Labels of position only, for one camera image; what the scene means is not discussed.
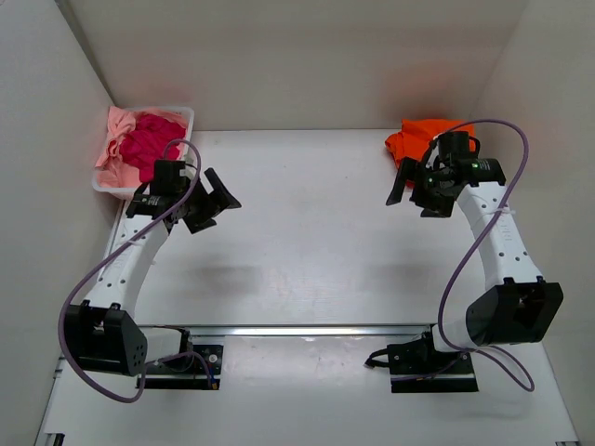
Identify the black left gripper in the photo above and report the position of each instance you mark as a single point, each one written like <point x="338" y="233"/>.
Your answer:
<point x="216" y="201"/>

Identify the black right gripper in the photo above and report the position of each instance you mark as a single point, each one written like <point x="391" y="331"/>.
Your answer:
<point x="431" y="208"/>

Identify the magenta t shirt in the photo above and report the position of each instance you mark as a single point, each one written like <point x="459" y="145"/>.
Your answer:
<point x="145" y="144"/>

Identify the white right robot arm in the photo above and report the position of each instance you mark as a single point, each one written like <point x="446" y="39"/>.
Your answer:
<point x="518" y="304"/>

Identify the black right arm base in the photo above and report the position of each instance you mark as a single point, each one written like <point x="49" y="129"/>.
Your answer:
<point x="415" y="366"/>

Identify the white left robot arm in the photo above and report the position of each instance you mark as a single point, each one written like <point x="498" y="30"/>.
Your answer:
<point x="100" y="332"/>

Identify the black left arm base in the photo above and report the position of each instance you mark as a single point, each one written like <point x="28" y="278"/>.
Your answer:
<point x="189" y="373"/>

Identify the orange folded t shirt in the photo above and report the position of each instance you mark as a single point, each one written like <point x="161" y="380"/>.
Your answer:
<point x="414" y="138"/>

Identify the white plastic basket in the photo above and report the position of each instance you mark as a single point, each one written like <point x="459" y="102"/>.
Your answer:
<point x="186" y="121"/>

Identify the pink t shirt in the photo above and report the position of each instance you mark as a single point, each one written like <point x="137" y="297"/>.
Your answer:
<point x="116" y="153"/>

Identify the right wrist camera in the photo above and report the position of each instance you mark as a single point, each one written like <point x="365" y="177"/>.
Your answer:
<point x="457" y="145"/>

